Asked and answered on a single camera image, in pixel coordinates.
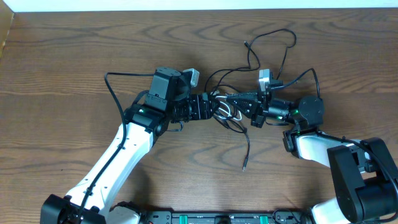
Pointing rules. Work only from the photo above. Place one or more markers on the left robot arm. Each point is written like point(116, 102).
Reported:
point(168, 100)

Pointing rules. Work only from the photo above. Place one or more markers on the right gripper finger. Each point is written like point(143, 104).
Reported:
point(246, 97)
point(247, 108)

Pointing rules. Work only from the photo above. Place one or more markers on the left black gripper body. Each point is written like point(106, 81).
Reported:
point(198, 110)

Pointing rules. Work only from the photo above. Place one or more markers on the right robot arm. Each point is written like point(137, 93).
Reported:
point(363, 171)

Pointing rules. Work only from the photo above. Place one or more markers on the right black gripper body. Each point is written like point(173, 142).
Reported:
point(259, 119)

